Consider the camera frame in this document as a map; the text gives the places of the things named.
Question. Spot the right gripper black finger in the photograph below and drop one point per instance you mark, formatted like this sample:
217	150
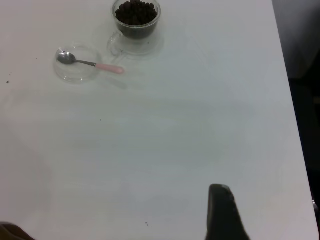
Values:
223	217

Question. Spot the dark roasted coffee beans pile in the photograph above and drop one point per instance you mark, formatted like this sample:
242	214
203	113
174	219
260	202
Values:
136	15

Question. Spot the dark brown mount edge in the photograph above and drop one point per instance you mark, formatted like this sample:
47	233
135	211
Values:
12	232

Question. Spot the clear round glass saucer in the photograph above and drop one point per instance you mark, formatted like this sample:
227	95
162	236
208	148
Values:
75	73

